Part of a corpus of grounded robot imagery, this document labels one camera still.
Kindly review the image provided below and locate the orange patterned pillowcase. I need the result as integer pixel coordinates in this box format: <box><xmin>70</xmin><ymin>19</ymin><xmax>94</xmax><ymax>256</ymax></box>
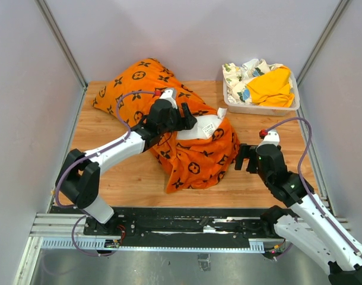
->
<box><xmin>90</xmin><ymin>58</ymin><xmax>239</xmax><ymax>193</ymax></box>

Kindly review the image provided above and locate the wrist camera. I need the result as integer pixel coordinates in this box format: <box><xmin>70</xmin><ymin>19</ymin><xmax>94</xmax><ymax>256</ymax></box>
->
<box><xmin>258</xmin><ymin>129</ymin><xmax>280</xmax><ymax>147</ymax></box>
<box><xmin>160</xmin><ymin>88</ymin><xmax>178</xmax><ymax>109</ymax></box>

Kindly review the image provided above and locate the white printed cloth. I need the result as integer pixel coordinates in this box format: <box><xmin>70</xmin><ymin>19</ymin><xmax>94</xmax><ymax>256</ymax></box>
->
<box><xmin>222</xmin><ymin>59</ymin><xmax>282</xmax><ymax>105</ymax></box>

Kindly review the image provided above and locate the yellow cloth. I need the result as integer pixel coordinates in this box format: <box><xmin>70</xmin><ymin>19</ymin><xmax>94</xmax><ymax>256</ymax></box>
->
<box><xmin>247</xmin><ymin>65</ymin><xmax>294</xmax><ymax>108</ymax></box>

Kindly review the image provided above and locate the white slotted cable duct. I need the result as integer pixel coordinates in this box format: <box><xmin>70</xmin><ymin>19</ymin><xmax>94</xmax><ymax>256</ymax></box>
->
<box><xmin>42</xmin><ymin>237</ymin><xmax>265</xmax><ymax>254</ymax></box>

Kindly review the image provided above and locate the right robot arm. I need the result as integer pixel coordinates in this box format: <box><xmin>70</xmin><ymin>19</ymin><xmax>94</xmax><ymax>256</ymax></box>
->
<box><xmin>235</xmin><ymin>144</ymin><xmax>362</xmax><ymax>284</ymax></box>

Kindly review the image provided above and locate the white pillow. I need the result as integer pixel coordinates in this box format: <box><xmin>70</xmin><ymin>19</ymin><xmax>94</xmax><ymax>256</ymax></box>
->
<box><xmin>176</xmin><ymin>108</ymin><xmax>227</xmax><ymax>140</ymax></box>

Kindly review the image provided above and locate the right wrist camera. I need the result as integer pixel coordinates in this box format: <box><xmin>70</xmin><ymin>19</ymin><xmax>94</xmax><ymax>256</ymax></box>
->
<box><xmin>258</xmin><ymin>129</ymin><xmax>280</xmax><ymax>147</ymax></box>

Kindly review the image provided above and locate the aluminium frame post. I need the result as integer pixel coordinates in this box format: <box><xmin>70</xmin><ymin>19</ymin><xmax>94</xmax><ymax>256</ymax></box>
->
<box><xmin>34</xmin><ymin>0</ymin><xmax>88</xmax><ymax>89</ymax></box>
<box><xmin>296</xmin><ymin>0</ymin><xmax>352</xmax><ymax>86</ymax></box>

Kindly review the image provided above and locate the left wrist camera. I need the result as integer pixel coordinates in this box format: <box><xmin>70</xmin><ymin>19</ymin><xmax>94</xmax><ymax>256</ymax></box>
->
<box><xmin>160</xmin><ymin>88</ymin><xmax>178</xmax><ymax>109</ymax></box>

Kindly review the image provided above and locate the right aluminium frame post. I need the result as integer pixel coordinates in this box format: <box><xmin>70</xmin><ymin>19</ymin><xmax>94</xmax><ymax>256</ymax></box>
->
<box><xmin>296</xmin><ymin>0</ymin><xmax>352</xmax><ymax>86</ymax></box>

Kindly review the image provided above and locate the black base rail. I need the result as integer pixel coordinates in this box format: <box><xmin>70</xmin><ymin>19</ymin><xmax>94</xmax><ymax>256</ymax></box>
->
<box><xmin>47</xmin><ymin>207</ymin><xmax>287</xmax><ymax>254</ymax></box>

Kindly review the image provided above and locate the white plastic basket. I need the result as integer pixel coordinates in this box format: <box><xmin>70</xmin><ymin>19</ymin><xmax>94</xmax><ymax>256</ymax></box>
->
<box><xmin>223</xmin><ymin>72</ymin><xmax>300</xmax><ymax>116</ymax></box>

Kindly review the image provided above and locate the left aluminium frame post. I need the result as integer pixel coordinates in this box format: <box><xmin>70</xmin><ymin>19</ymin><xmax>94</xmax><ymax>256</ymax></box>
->
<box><xmin>34</xmin><ymin>0</ymin><xmax>88</xmax><ymax>89</ymax></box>

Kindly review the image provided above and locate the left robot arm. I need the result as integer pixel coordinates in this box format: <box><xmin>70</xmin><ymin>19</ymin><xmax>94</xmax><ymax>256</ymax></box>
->
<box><xmin>56</xmin><ymin>99</ymin><xmax>197</xmax><ymax>235</ymax></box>

